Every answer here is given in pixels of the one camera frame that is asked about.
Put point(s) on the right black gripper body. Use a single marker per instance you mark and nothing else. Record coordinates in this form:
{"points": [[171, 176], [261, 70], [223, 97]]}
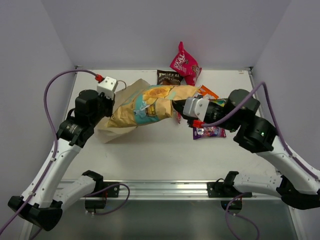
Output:
{"points": [[219, 114]]}

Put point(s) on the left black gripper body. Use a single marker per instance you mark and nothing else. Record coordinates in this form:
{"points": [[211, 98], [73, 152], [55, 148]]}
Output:
{"points": [[109, 105]]}

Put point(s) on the green snack packet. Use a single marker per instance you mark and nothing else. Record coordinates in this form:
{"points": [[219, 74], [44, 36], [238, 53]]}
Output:
{"points": [[220, 102]]}

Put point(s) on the yellow chips bag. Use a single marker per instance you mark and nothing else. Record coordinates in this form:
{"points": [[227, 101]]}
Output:
{"points": [[155, 102]]}

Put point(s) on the orange snack packet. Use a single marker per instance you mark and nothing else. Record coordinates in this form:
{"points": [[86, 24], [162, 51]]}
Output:
{"points": [[207, 93]]}

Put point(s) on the purple Fox's candy bag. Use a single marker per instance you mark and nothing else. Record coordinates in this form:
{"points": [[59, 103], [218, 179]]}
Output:
{"points": [[208, 132]]}

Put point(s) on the brown paper bag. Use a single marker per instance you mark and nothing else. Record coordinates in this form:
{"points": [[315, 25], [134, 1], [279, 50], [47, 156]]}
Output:
{"points": [[122, 120]]}

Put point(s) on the dark brown snack bag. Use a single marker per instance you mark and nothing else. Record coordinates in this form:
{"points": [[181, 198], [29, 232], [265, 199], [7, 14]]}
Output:
{"points": [[168, 78]]}

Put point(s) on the red R snack packet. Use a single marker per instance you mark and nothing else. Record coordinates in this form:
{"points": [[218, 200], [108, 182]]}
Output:
{"points": [[186, 65]]}

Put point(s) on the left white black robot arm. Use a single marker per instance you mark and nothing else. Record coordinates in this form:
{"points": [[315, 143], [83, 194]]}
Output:
{"points": [[42, 204]]}

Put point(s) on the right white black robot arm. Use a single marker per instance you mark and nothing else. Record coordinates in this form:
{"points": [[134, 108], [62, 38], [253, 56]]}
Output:
{"points": [[297, 184]]}

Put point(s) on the small red candy wrapper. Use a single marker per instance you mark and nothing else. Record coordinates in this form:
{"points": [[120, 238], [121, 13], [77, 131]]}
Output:
{"points": [[178, 118]]}

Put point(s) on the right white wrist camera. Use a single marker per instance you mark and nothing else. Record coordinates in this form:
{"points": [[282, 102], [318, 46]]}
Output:
{"points": [[196, 107]]}

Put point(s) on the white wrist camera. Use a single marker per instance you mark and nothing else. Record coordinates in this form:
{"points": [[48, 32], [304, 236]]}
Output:
{"points": [[196, 107], [106, 85]]}

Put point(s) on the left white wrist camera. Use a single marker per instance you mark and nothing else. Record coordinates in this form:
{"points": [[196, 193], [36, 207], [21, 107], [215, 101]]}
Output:
{"points": [[106, 85]]}

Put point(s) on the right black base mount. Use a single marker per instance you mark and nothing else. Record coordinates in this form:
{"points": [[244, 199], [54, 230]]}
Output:
{"points": [[224, 188]]}

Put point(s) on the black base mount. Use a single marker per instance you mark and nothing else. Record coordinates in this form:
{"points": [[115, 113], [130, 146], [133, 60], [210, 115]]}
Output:
{"points": [[224, 188], [97, 201]]}

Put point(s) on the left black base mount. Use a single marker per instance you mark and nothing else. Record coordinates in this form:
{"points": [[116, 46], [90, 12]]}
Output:
{"points": [[97, 201]]}

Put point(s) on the aluminium mounting rail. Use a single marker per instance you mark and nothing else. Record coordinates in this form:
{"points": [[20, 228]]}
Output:
{"points": [[167, 190]]}

